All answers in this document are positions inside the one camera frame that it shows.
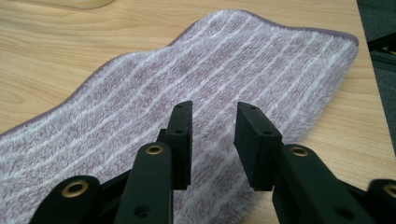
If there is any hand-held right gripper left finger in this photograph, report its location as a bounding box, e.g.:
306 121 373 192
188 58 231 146
156 100 193 191

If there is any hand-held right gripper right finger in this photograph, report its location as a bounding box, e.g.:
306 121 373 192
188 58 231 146
233 101 284 192

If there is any purple white striped towel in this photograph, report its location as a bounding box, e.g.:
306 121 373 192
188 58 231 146
0 8 360 224

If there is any dark metal stand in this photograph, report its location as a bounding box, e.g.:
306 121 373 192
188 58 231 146
366 32 396 66

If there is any cream round object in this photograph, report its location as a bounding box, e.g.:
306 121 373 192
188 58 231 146
60 0 117 10

